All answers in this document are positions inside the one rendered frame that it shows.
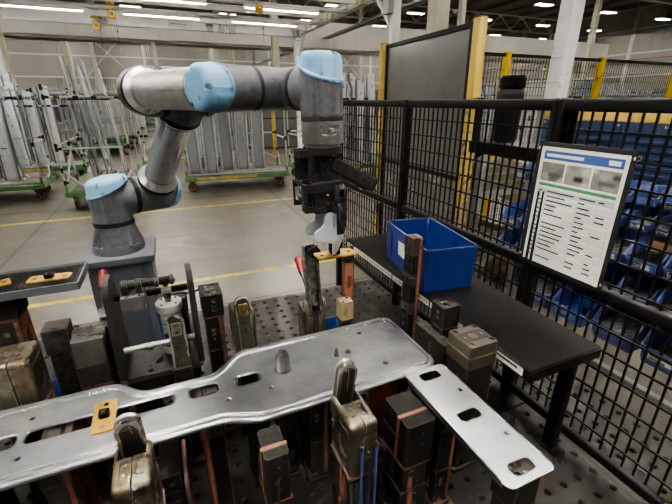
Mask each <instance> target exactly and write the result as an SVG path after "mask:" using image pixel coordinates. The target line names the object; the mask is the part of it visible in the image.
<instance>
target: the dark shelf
mask: <svg viewBox="0 0 672 504"><path fill-rule="evenodd" d="M387 237H388V233H384V234H377V235H370V236H363V237H356V238H349V239H346V246H354V251H355V252H356V253H357V254H358V255H360V256H361V257H362V258H364V259H365V260H366V261H368V262H369V263H370V264H372V265H373V266H374V267H376V268H377V269H378V270H379V271H381V272H382V273H383V274H385V275H386V276H387V277H389V278H390V279H391V280H393V281H394V282H395V283H397V284H398V285H399V286H401V287H402V284H403V280H402V279H401V273H403V272H402V271H401V270H400V269H399V268H398V267H397V266H396V265H395V264H394V263H393V262H392V261H391V260H390V259H389V258H388V257H387ZM445 297H449V298H451V299H452V300H454V301H455V302H457V303H458V304H460V305H461V307H460V315H459V322H458V326H457V327H456V328H457V329H458V328H462V327H465V326H469V325H473V324H474V325H476V326H478V327H479V328H481V329H482V330H484V331H485V332H486V333H488V334H489V335H491V336H492V337H494V338H495V339H497V341H498V343H497V353H496V358H497V359H498V360H499V361H501V362H502V363H503V364H505V365H506V366H507V367H509V368H510V369H511V370H513V371H514V372H515V373H517V374H518V375H519V376H521V377H522V378H523V379H525V380H526V381H527V382H529V383H530V382H534V381H537V380H540V379H542V378H545V377H548V376H550V375H553V374H556V373H559V372H561V371H564V370H567V369H569V368H572V367H575V366H577V365H580V364H583V363H586V362H588V361H591V360H594V359H596V358H599V357H600V354H601V351H602V347H601V346H599V345H597V344H596V343H594V342H592V341H590V340H588V339H586V338H585V337H583V336H581V335H579V334H577V333H576V332H574V331H572V330H570V329H568V328H566V327H565V326H563V325H561V324H559V323H557V322H555V321H554V320H552V319H550V318H548V317H546V316H544V315H543V314H541V313H539V312H537V311H535V310H534V309H532V308H530V307H528V306H526V305H524V304H523V303H521V302H519V301H517V300H515V299H513V298H512V297H510V296H508V295H506V294H504V293H503V292H501V291H499V290H497V289H495V288H493V287H492V286H490V285H488V284H486V283H484V282H482V281H481V280H479V279H477V278H475V277H472V284H471V287H465V288H457V289H448V290H440V291H432V292H422V291H421V290H420V289H419V298H418V300H419V301H421V302H422V303H423V304H425V305H426V306H427V307H429V308H430V309H431V308H432V300H436V299H440V298H445Z"/></svg>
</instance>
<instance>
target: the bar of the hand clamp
mask: <svg viewBox="0 0 672 504"><path fill-rule="evenodd" d="M317 252H320V249H319V248H318V245H317V244H316V243H311V244H304V245H302V258H303V270H304V282H305V294H306V300H307V301H308V304H309V313H312V303H311V295H316V300H317V301H318V303H319V305H318V306H317V309H318V310H319V311H323V308H322V295H321V281H320V267H319V260H318V259H317V258H316V257H315V256H314V255H313V254H314V253H317Z"/></svg>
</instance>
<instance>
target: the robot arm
mask: <svg viewBox="0 0 672 504"><path fill-rule="evenodd" d="M343 81H344V77H343V75H342V58H341V55H340V54H339V53H338V52H335V51H329V50H311V51H304V52H301V53H300V54H299V57H298V64H297V67H286V68H278V67H265V66H252V65H251V66H250V65H237V64H224V63H218V62H214V61H206V62H195V63H193V64H191V65H190V67H169V66H153V65H138V66H134V67H130V68H128V69H126V70H124V71H123V72H122V73H121V74H120V76H119V77H118V80H117V84H116V90H117V94H118V96H119V99H120V100H121V102H122V104H123V105H124V106H125V107H126V108H128V109H129V110H130V111H132V112H134V113H136V114H139V115H142V116H146V117H159V120H158V123H157V127H156V131H155V135H154V138H153V142H152V146H151V149H150V153H149V157H148V160H147V164H146V165H144V166H143V167H141V169H140V170H139V173H138V176H134V177H127V176H126V175H125V174H123V173H114V174H107V175H102V176H98V177H95V178H92V179H90V180H88V181H87V182H86V183H85V193H86V196H85V197H86V200H87V202H88V207H89V211H90V215H91V219H92V223H93V228H94V232H93V239H92V246H91V247H92V252H93V254H94V255H95V256H98V257H119V256H124V255H129V254H132V253H135V252H138V251H140V250H142V249H143V248H145V246H146V244H145V239H144V237H143V236H142V234H141V232H140V230H139V229H138V227H137V225H136V223H135V219H134V214H137V213H142V212H147V211H153V210H158V209H166V208H169V207H172V206H175V205H176V204H178V202H179V201H180V199H181V194H182V193H181V190H182V189H181V184H180V181H179V179H178V177H177V176H176V172H177V169H178V166H179V163H180V161H181V158H182V155H183V152H184V150H185V147H186V144H187V141H188V138H189V136H190V133H191V131H192V130H195V129H197V128H198V127H199V125H200V123H201V120H202V118H203V117H204V116H206V117H209V116H212V115H214V114H215V113H221V112H242V111H274V112H279V111H301V132H302V143H303V144H304V145H305V146H303V148H293V149H294V168H295V179H292V181H293V199H294V205H302V211H303V212H304V213H305V214H310V213H314V214H315V220H314V221H313V222H311V223H309V224H308V225H307V226H306V228H305V231H306V233H307V234H308V235H312V236H313V238H314V240H315V241H316V242H322V243H326V245H327V249H328V251H329V252H330V248H332V255H335V254H336V253H337V251H338V249H339V247H340V244H341V242H342V239H343V235H344V233H345V227H346V221H347V208H346V190H345V185H344V184H343V178H344V179H346V180H348V181H350V182H351V183H353V184H355V186H356V187H358V188H359V189H360V190H364V191H368V190H369V191H372V192H373V191H374V189H375V187H376V185H377V183H378V180H377V179H375V178H374V176H373V175H371V174H369V173H368V172H364V171H360V170H358V169H357V168H355V167H353V166H351V165H349V164H348V163H346V162H344V161H342V160H340V159H338V158H337V157H334V156H332V155H337V154H341V153H342V145H340V144H342V143H343ZM295 186H301V188H299V194H301V196H298V199H296V195H295Z"/></svg>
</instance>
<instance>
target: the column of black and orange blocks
mask: <svg viewBox="0 0 672 504"><path fill-rule="evenodd" d="M404 252H405V253H404V268H403V270H404V271H405V272H406V273H401V279H402V280H403V284H402V298H401V307H402V308H403V309H400V323H399V327H400V328H401V329H403V330H404V331H405V332H406V333H407V334H408V335H409V336H410V337H411V338H412V339H413V340H414V339H415V327H416V321H417V310H418V298H419V287H420V275H421V263H422V252H423V237H422V236H420V235H418V234H416V233H415V234H406V235H405V245H404Z"/></svg>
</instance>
